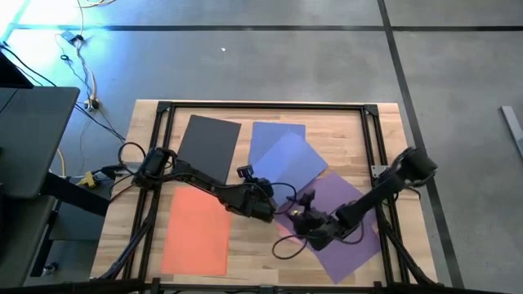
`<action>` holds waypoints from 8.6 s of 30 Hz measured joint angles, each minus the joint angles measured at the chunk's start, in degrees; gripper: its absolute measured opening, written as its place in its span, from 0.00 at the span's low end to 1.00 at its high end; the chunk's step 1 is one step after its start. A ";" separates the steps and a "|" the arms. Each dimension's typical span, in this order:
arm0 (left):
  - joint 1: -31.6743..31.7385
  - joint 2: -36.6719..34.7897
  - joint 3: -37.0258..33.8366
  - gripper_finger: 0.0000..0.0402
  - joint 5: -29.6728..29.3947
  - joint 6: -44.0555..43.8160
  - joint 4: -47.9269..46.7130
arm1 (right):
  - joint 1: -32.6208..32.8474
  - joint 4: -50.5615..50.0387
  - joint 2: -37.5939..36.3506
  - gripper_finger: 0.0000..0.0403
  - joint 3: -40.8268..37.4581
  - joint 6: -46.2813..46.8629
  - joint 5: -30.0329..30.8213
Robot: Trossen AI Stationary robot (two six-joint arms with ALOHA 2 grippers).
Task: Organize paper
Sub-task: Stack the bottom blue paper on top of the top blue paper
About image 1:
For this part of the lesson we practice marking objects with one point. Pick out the grey table-level camera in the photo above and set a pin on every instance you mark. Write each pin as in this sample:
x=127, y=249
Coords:
x=266, y=289

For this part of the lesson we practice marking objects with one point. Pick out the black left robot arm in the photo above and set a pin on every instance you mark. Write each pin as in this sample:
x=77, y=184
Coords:
x=196, y=177

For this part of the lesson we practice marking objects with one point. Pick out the black floor tape strip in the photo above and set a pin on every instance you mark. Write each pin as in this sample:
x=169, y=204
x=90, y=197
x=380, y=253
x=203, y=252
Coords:
x=245, y=28
x=403, y=81

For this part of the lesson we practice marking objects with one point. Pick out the orange paper sheet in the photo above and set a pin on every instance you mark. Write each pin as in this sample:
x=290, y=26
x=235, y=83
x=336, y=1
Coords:
x=196, y=232
x=284, y=230

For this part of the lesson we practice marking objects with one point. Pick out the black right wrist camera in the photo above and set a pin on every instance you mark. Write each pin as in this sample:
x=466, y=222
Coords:
x=307, y=197

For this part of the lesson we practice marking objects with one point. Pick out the floor power plug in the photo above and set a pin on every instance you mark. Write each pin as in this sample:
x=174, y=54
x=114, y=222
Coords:
x=93, y=104

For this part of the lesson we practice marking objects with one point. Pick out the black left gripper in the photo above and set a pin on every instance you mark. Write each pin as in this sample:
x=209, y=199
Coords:
x=249, y=198

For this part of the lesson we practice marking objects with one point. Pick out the black paper sheet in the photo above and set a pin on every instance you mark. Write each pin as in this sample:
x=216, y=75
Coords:
x=208, y=143

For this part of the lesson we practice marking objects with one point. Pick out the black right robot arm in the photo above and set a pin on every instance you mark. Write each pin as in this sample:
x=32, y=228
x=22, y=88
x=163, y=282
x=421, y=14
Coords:
x=376, y=196

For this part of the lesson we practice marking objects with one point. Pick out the purple paper sheet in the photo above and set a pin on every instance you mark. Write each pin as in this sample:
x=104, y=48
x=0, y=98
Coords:
x=347, y=257

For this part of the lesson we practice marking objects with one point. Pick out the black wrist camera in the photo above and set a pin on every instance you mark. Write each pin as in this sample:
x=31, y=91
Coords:
x=246, y=172
x=307, y=197

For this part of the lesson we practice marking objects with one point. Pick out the grey metal bar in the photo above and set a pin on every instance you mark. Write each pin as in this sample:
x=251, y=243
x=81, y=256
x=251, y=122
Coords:
x=512, y=126

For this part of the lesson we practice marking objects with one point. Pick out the dark grey desk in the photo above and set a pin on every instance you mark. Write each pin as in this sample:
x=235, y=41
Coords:
x=37, y=143

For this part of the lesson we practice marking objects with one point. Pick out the dark grey base panel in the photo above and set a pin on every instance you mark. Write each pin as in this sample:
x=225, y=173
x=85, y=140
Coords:
x=77, y=224

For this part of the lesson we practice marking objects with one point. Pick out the small black adapter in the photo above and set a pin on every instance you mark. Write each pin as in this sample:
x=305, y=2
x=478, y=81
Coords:
x=75, y=38

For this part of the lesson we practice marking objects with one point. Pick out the blue paper sheet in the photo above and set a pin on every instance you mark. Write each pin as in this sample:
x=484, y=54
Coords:
x=269, y=134
x=290, y=163

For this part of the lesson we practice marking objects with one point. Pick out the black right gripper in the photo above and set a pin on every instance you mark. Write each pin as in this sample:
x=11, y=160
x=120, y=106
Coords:
x=316, y=224

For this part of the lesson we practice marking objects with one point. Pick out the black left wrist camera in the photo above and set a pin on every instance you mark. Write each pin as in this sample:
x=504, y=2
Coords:
x=246, y=172

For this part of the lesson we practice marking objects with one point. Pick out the desk caster wheel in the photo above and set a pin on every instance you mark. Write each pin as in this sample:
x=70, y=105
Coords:
x=50, y=268

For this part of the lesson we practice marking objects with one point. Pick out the black aluminium table frame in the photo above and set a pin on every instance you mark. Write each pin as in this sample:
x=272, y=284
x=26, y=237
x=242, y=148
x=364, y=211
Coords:
x=265, y=105

